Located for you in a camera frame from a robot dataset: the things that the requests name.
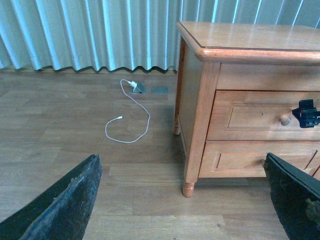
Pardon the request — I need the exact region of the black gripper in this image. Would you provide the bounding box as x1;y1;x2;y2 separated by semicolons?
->
292;99;320;128

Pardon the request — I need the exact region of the wooden drawer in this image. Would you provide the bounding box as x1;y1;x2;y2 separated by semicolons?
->
207;90;320;141
199;141;320;178

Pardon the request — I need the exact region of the pale pleated curtain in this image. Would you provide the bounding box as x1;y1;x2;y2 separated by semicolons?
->
0;0;320;71

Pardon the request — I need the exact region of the open grey floor socket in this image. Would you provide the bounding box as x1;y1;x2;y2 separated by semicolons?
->
131;81;147;94

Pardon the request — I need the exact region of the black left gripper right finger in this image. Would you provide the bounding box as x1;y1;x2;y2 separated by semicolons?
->
263;152;320;240

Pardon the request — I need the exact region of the white floor cable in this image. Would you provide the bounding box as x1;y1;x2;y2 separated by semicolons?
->
104;79;151;144

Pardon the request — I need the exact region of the closed grey floor socket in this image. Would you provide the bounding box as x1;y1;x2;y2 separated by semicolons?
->
151;86;169;95

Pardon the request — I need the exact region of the light wooden nightstand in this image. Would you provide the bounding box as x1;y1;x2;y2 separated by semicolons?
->
173;21;320;197

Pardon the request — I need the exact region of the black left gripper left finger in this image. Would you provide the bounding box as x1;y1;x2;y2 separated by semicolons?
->
0;154;102;240

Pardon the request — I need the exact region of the white plug in floor socket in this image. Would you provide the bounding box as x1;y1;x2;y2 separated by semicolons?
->
127;81;137;89

